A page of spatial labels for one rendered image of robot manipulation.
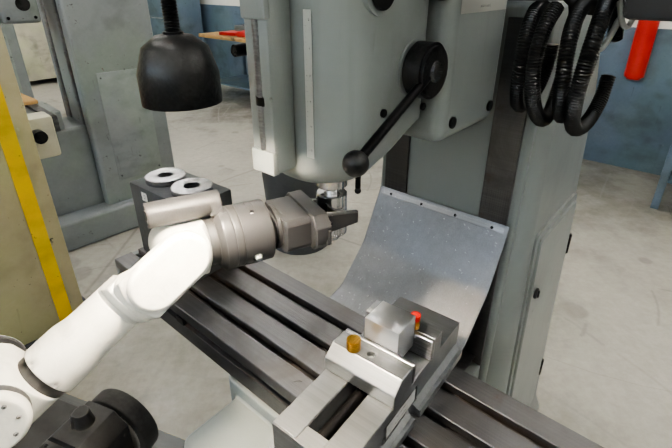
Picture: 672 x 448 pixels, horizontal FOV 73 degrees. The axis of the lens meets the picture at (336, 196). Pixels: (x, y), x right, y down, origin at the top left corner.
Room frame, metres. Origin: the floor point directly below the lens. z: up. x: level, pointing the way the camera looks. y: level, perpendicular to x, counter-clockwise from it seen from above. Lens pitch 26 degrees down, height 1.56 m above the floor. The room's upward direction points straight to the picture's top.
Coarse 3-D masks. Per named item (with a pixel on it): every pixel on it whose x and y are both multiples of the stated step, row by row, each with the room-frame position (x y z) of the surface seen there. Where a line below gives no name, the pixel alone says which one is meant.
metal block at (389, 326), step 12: (372, 312) 0.56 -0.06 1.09; (384, 312) 0.56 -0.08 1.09; (396, 312) 0.56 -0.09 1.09; (408, 312) 0.56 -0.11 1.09; (372, 324) 0.54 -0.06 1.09; (384, 324) 0.53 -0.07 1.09; (396, 324) 0.53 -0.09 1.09; (408, 324) 0.53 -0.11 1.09; (372, 336) 0.54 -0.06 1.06; (384, 336) 0.52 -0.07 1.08; (396, 336) 0.51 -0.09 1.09; (408, 336) 0.53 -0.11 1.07; (396, 348) 0.51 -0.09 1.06; (408, 348) 0.54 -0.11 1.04
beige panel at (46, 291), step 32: (0, 32) 1.80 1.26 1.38; (0, 64) 1.78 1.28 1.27; (0, 96) 1.75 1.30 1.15; (0, 128) 1.73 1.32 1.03; (0, 160) 1.70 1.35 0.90; (32, 160) 1.78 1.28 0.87; (0, 192) 1.68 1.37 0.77; (32, 192) 1.75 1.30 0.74; (0, 224) 1.65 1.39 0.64; (32, 224) 1.73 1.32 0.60; (0, 256) 1.62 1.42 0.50; (32, 256) 1.70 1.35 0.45; (64, 256) 1.79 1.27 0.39; (0, 288) 1.59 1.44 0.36; (32, 288) 1.67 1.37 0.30; (64, 288) 1.76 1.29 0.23; (0, 320) 1.56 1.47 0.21; (32, 320) 1.64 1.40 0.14
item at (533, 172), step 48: (528, 0) 0.89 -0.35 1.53; (576, 48) 0.88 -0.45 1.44; (432, 144) 0.93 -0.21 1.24; (480, 144) 0.86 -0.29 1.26; (528, 144) 0.80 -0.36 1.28; (576, 144) 0.99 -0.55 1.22; (432, 192) 0.92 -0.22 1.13; (480, 192) 0.85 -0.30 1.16; (528, 192) 0.81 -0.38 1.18; (528, 240) 0.81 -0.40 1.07; (528, 288) 0.83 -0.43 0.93; (480, 336) 0.81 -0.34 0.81; (528, 336) 0.87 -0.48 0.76; (528, 384) 0.95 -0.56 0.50
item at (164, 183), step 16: (160, 176) 0.99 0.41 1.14; (176, 176) 0.97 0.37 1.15; (192, 176) 1.00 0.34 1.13; (144, 192) 0.93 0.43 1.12; (160, 192) 0.91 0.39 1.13; (176, 192) 0.88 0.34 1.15; (192, 192) 0.88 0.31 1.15; (224, 192) 0.91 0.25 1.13; (144, 224) 0.95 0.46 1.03; (144, 240) 0.96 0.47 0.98
